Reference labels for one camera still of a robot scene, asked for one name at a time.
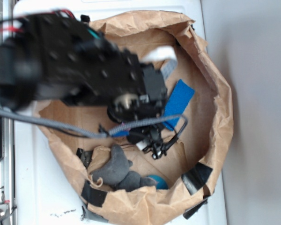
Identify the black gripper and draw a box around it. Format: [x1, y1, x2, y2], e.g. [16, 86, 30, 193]
[107, 45, 177, 123]

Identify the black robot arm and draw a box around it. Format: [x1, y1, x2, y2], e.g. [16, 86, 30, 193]
[0, 11, 168, 122]

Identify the blue rectangular sponge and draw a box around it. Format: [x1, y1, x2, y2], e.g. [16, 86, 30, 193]
[164, 79, 195, 117]

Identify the black tape piece top left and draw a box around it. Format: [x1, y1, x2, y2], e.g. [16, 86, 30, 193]
[80, 15, 90, 24]

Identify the black tape piece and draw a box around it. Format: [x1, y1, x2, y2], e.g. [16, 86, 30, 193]
[76, 148, 93, 168]
[80, 15, 90, 24]
[181, 162, 213, 195]
[81, 180, 108, 207]

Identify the black tape piece bottom right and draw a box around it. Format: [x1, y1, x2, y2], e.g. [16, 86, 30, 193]
[181, 162, 213, 195]

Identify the grey plush toy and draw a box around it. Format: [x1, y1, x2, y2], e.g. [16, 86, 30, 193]
[91, 145, 157, 192]

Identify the blue ball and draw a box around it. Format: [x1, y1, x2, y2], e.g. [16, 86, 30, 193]
[147, 175, 169, 190]

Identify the black tape piece inner left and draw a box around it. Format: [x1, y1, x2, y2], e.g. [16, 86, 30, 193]
[76, 148, 93, 168]

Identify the brown paper bag tray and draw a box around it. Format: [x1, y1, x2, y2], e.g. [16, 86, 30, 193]
[41, 10, 233, 225]

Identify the black tape piece bottom left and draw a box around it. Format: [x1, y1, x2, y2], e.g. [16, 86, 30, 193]
[81, 180, 108, 207]

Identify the white plastic tray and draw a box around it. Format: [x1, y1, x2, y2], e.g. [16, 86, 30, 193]
[12, 0, 228, 225]

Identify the grey braided cable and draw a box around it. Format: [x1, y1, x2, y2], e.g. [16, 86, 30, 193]
[0, 104, 187, 139]

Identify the aluminium frame rail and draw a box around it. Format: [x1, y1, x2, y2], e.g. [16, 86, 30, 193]
[0, 0, 18, 225]

